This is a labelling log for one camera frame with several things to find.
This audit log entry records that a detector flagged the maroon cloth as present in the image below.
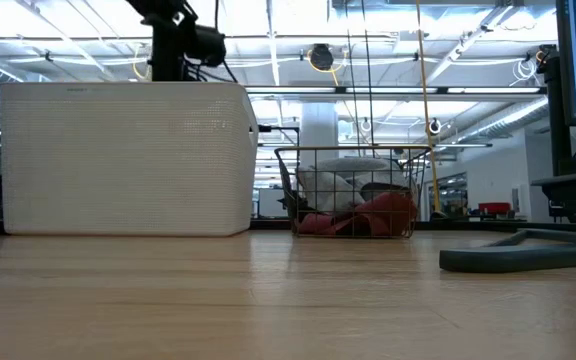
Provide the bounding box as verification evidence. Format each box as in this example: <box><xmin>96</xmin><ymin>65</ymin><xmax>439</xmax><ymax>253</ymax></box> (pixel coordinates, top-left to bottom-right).
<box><xmin>295</xmin><ymin>192</ymin><xmax>418</xmax><ymax>238</ymax></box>

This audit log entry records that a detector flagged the black monitor pole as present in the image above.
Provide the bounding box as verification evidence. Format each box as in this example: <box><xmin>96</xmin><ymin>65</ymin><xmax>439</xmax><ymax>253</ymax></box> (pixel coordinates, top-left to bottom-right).
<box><xmin>537</xmin><ymin>43</ymin><xmax>575</xmax><ymax>177</ymax></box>

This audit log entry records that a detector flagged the black aluminium rig frame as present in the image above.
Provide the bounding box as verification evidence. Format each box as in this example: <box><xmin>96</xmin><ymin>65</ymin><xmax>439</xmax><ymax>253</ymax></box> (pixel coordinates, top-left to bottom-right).
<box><xmin>0</xmin><ymin>215</ymin><xmax>576</xmax><ymax>237</ymax></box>

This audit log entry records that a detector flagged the grey clothes hanger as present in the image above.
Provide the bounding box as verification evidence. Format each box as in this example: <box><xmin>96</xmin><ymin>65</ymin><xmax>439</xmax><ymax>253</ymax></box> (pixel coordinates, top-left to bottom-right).
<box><xmin>438</xmin><ymin>228</ymin><xmax>576</xmax><ymax>274</ymax></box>

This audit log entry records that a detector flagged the thin black hanging cable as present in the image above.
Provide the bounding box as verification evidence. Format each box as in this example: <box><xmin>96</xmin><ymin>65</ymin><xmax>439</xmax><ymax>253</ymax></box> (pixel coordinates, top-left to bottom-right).
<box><xmin>344</xmin><ymin>0</ymin><xmax>361</xmax><ymax>147</ymax></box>

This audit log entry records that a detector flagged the grey computer cart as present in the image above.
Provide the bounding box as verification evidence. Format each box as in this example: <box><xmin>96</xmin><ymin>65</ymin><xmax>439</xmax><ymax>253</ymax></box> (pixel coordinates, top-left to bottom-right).
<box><xmin>530</xmin><ymin>154</ymin><xmax>576</xmax><ymax>224</ymax></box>

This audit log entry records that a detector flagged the long ceiling light bar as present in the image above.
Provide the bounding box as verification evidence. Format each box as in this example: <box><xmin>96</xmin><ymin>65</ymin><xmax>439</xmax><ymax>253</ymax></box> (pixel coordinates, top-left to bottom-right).
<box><xmin>244</xmin><ymin>85</ymin><xmax>544</xmax><ymax>97</ymax></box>

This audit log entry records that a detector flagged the white coiled ceiling cable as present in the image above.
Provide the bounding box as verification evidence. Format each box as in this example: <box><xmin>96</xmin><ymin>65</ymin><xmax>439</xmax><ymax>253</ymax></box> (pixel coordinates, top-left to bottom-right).
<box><xmin>511</xmin><ymin>57</ymin><xmax>540</xmax><ymax>87</ymax></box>

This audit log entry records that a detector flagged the black ceiling cable reel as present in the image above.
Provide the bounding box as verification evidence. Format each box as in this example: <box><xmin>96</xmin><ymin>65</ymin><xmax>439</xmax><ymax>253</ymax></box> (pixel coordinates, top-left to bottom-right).
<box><xmin>307</xmin><ymin>42</ymin><xmax>337</xmax><ymax>72</ymax></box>

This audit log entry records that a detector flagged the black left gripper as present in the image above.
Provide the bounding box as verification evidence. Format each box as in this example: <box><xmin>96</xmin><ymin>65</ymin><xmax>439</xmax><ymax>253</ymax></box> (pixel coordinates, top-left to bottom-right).
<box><xmin>150</xmin><ymin>21</ymin><xmax>186</xmax><ymax>84</ymax></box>

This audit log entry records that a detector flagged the yellow hanging cable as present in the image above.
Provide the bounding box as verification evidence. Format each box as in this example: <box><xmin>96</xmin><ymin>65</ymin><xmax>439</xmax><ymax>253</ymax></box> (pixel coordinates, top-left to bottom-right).
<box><xmin>415</xmin><ymin>0</ymin><xmax>442</xmax><ymax>217</ymax></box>

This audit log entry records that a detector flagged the white perforated plastic bin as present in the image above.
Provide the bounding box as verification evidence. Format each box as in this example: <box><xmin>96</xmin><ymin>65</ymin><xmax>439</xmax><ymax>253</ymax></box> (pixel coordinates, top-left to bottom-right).
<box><xmin>0</xmin><ymin>81</ymin><xmax>260</xmax><ymax>237</ymax></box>

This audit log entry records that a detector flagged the red furniture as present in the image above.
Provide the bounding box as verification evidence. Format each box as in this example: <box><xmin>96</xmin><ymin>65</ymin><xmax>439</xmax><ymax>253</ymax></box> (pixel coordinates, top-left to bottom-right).
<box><xmin>477</xmin><ymin>201</ymin><xmax>512</xmax><ymax>216</ymax></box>

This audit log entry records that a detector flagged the light grey cloth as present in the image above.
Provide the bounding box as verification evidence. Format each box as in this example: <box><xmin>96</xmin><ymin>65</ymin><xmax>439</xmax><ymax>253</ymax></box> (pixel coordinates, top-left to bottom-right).
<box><xmin>296</xmin><ymin>156</ymin><xmax>410</xmax><ymax>213</ymax></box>

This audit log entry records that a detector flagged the wire mesh basket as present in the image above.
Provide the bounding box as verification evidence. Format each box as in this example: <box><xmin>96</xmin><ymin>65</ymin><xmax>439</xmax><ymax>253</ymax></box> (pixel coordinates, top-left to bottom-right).
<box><xmin>273</xmin><ymin>144</ymin><xmax>432</xmax><ymax>240</ymax></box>

